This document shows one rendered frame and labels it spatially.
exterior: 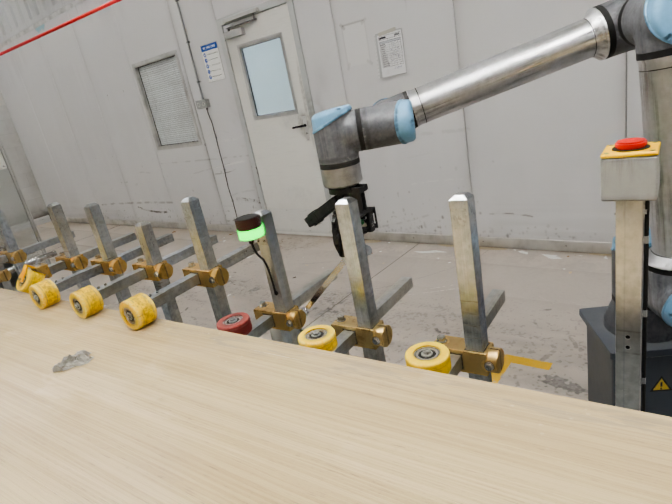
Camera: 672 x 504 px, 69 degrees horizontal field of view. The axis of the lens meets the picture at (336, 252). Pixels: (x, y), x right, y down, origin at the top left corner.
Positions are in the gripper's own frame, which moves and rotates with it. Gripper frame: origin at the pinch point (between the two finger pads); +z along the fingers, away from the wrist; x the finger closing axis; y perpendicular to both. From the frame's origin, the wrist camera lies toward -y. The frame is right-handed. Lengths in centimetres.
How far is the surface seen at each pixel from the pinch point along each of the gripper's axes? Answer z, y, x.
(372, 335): 11.7, 9.7, -10.6
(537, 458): 7, 51, -39
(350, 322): 10.5, 2.9, -8.6
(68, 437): 7, -21, -63
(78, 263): 2, -113, -9
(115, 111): -58, -525, 288
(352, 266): -4.5, 7.3, -9.8
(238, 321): 6.2, -19.6, -21.7
